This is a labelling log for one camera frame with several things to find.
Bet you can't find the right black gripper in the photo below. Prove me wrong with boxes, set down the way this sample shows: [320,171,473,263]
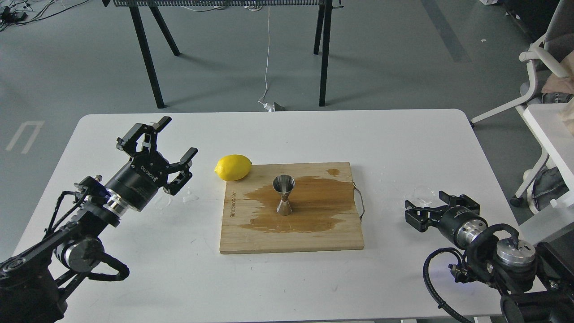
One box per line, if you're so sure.
[404,191,488,250]

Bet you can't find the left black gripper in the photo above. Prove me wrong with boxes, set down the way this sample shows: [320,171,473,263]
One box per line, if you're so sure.
[105,116,198,211]

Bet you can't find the steel jigger measuring cup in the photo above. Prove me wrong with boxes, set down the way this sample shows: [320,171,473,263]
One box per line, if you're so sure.
[273,174,296,215]

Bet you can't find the small clear glass cup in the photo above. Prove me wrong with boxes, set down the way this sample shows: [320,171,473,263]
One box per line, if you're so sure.
[411,185,437,207]

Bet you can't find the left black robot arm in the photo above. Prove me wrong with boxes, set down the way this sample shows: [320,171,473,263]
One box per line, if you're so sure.
[0,116,197,323]

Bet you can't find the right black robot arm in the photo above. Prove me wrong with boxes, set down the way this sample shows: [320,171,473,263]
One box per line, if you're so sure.
[404,192,574,323]

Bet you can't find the yellow lemon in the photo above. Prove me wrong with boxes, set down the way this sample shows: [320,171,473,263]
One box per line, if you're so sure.
[214,155,252,181]

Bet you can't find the wooden cutting board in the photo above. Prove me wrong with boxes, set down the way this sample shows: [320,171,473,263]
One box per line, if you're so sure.
[219,162,364,255]

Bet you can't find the white hanging cable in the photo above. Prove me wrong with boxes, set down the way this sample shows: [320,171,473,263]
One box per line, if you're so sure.
[257,6,286,112]

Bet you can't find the black cables on floor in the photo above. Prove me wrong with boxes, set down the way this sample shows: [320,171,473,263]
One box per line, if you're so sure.
[0,0,90,32]

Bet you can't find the black metal frame table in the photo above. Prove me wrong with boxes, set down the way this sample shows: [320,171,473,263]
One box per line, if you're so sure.
[101,0,343,110]

